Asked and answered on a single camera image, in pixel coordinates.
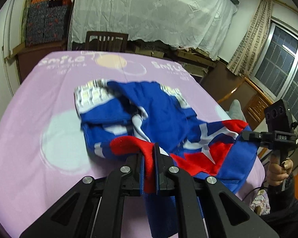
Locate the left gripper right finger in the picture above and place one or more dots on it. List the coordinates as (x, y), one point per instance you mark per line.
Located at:
(205, 207)

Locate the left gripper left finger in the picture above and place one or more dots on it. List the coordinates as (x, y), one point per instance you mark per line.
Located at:
(92, 207)

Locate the blue red white jacket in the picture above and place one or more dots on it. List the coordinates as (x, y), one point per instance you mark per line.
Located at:
(119, 128)

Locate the person's right hand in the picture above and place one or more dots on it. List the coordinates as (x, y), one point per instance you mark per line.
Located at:
(276, 174)

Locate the window with grille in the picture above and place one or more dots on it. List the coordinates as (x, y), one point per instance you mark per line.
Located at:
(276, 70)

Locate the pink printed bed sheet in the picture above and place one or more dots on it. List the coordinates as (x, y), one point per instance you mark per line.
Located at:
(42, 148)

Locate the beige patterned curtain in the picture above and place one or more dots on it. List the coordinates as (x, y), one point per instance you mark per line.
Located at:
(246, 55)

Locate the white lace cover cloth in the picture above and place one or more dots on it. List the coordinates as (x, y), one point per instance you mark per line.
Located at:
(199, 24)

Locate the dark wooden chair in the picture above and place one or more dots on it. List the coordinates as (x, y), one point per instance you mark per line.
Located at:
(106, 41)

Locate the stacked patterned storage boxes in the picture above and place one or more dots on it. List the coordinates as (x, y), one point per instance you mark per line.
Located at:
(47, 21)

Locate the wooden bed frame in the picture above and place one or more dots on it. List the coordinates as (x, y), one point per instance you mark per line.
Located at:
(252, 99)

